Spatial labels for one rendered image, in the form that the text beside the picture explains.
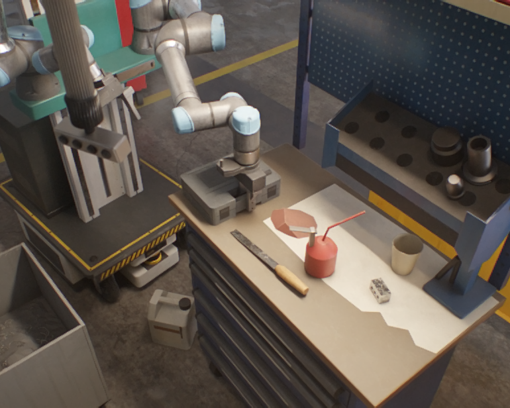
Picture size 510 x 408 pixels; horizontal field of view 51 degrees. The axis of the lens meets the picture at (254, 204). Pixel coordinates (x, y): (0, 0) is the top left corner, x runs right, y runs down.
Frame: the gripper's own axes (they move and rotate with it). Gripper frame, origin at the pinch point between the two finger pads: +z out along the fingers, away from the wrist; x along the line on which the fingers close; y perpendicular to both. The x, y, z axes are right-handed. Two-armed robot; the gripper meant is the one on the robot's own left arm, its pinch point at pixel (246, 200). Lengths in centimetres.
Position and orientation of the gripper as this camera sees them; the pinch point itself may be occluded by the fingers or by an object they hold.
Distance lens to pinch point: 162.9
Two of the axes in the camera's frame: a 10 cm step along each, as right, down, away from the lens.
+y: 8.2, -3.8, 4.3
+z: 0.0, 7.5, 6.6
